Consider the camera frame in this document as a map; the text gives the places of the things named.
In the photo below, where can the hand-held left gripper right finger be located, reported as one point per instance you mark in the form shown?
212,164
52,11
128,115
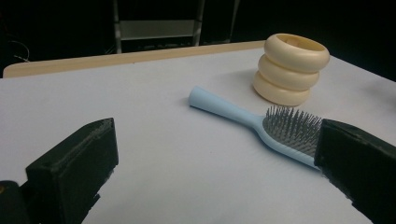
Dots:
361,161

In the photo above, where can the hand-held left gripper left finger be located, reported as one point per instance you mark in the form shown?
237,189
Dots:
71,174

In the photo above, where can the cream ringed holder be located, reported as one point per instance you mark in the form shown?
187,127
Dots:
289,71

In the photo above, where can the light blue hairbrush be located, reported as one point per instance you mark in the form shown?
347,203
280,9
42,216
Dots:
224,107

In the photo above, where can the white table cover sheet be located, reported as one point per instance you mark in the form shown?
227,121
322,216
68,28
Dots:
155,124

